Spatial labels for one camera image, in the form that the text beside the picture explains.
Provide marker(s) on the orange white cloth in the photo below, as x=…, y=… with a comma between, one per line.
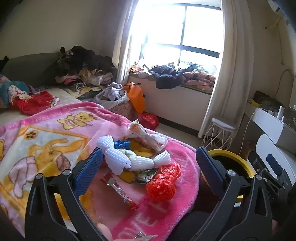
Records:
x=137, y=70

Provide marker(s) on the grey clothes heap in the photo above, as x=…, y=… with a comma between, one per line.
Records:
x=111, y=92

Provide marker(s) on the pink bear printed blanket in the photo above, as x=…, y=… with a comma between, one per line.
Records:
x=46, y=129

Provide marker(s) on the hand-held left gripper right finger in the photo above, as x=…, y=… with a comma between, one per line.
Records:
x=208, y=171

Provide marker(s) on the colourful printed quilt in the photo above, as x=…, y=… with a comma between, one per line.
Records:
x=13, y=89

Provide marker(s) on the cream curtain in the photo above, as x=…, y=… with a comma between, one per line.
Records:
x=122, y=51
x=231, y=69

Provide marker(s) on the red patterned cloth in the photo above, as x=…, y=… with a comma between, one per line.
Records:
x=34, y=104

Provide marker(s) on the pink patterned laundry basket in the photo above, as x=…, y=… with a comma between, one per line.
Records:
x=124, y=111

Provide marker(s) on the white bottle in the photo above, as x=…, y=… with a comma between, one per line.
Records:
x=281, y=111

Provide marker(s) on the dark bag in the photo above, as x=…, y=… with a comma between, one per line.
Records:
x=266, y=98

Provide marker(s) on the orange patterned blanket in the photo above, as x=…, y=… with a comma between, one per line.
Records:
x=198, y=80

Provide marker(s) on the dark clothes heap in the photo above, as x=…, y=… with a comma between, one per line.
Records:
x=166, y=76

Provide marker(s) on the person's left hand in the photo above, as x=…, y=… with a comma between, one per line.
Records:
x=106, y=233

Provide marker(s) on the black framed window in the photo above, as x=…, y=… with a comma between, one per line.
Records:
x=175, y=27

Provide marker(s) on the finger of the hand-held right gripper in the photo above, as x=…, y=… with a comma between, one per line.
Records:
x=256, y=161
x=273, y=164

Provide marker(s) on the yellow round bin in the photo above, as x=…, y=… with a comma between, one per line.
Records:
x=227, y=154

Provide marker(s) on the white printed plastic bag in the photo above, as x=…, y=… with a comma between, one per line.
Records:
x=138, y=129

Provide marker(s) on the beige bed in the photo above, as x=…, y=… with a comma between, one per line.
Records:
x=67, y=98

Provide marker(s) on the yellow snack packet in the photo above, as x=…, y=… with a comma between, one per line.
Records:
x=128, y=177

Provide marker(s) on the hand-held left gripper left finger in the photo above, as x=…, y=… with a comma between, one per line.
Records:
x=90, y=171

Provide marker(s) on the pile of clothes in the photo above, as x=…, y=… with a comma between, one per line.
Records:
x=83, y=64

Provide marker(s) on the white air conditioner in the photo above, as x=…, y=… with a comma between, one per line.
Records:
x=277, y=7

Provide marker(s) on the orange shopping bag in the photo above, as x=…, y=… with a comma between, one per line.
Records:
x=136, y=97

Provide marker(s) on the blue disposable glove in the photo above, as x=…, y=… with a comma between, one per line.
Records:
x=120, y=144

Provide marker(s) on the white foam net sleeve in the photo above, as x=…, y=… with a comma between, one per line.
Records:
x=111, y=153
x=148, y=162

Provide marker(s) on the silver green snack wrapper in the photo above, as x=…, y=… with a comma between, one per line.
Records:
x=145, y=176

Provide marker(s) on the red snack wrapper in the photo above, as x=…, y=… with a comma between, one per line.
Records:
x=124, y=199

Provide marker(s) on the small yellow object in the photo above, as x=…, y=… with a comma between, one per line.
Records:
x=255, y=103

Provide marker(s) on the red printed plastic bag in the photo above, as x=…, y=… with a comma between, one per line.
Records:
x=148, y=120

